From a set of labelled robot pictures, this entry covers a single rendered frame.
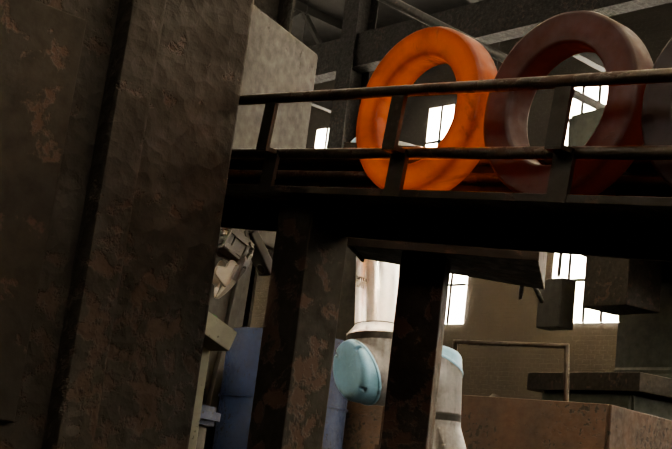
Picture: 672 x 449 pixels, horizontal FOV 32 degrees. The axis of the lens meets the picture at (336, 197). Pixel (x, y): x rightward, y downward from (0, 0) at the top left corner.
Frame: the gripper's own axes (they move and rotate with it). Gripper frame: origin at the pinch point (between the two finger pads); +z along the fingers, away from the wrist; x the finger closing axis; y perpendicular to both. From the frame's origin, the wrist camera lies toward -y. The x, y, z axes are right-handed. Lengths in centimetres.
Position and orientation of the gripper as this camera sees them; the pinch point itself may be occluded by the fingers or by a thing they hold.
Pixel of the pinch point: (221, 295)
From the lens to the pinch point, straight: 272.7
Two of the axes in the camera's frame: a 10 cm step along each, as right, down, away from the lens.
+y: -6.4, -5.6, -5.3
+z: -3.6, 8.3, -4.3
